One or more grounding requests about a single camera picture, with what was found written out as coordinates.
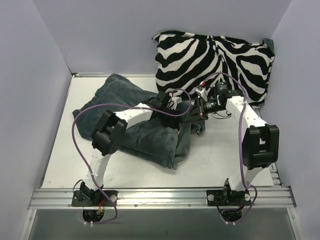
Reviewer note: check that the grey zebra pillowcase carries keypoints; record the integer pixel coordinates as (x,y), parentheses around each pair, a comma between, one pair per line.
(149,140)

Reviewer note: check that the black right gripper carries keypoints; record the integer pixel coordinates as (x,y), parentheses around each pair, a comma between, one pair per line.
(200,109)

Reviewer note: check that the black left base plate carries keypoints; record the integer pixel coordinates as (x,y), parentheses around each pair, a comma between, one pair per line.
(108,199)

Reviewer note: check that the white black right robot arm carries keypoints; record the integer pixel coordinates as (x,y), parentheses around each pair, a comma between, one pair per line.
(258,141)

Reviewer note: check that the aluminium front rail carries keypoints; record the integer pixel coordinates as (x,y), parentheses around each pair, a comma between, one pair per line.
(157,198)

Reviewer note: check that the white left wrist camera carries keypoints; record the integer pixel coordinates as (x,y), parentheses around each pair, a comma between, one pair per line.
(174,101)

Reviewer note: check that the zebra print pillow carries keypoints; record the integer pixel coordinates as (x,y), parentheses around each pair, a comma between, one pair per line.
(184,60)

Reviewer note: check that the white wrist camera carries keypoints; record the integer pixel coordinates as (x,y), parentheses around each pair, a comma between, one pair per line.
(201,90)
(174,101)

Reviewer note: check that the aluminium back rail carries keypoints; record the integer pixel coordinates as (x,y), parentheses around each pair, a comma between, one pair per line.
(90,75)

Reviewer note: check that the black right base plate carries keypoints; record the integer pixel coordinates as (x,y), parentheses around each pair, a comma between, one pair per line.
(228,198)

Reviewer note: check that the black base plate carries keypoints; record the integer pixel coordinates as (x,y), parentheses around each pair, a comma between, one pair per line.
(108,199)
(228,198)

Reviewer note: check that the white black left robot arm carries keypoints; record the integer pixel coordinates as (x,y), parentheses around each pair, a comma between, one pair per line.
(109,134)

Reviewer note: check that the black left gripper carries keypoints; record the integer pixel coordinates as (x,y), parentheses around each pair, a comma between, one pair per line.
(173,119)

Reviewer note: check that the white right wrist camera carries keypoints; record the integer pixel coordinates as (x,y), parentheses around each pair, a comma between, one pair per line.
(201,90)

